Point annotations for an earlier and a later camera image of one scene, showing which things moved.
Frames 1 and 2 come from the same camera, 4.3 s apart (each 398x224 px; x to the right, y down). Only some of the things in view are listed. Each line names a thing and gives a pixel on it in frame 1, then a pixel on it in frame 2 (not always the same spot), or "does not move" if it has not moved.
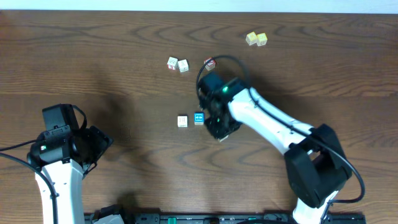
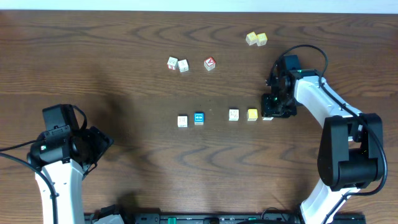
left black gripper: x=101 y=142 does not move
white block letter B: x=183 y=121 does not move
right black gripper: x=219 y=134 to x=268 y=111
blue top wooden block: x=199 y=118 does not move
